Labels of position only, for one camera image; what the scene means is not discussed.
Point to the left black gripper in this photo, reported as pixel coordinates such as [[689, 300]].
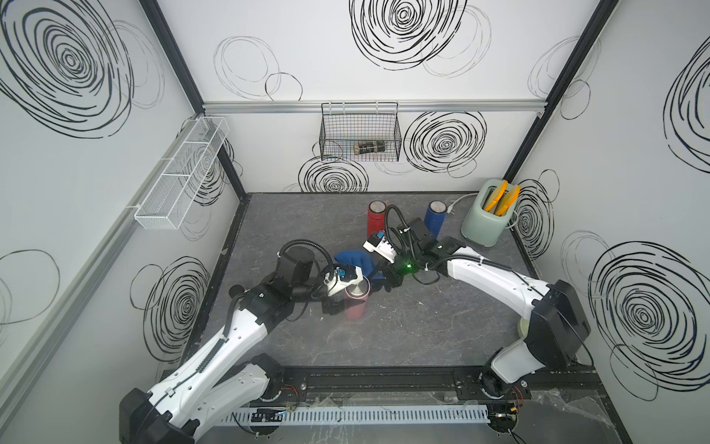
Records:
[[337, 303]]

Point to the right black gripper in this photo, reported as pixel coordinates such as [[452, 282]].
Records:
[[392, 269]]

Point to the blue cloth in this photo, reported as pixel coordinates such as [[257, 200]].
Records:
[[371, 270]]

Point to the pink thermos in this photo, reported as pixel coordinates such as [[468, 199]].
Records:
[[355, 299]]

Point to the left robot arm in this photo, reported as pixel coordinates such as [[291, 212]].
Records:
[[215, 381]]

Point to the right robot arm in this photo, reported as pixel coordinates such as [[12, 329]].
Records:
[[557, 326]]

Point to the red thermos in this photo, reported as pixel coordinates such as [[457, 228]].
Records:
[[376, 218]]

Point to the blue thermos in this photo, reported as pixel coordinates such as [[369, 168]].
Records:
[[435, 217]]

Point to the small brown jar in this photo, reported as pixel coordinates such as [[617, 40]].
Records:
[[236, 291]]

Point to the mint green toaster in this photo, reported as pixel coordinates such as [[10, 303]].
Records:
[[491, 212]]

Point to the light green plate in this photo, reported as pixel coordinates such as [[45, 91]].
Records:
[[523, 328]]

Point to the white mesh shelf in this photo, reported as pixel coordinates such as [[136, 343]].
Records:
[[168, 202]]

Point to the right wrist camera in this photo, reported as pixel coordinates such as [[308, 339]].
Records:
[[377, 243]]

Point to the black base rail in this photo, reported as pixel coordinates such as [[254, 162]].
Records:
[[465, 382]]

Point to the white slotted cable duct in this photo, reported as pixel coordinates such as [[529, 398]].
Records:
[[359, 415]]

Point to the object in wire basket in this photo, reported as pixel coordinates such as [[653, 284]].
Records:
[[369, 147]]

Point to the black wire basket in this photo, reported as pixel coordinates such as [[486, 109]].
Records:
[[345, 123]]

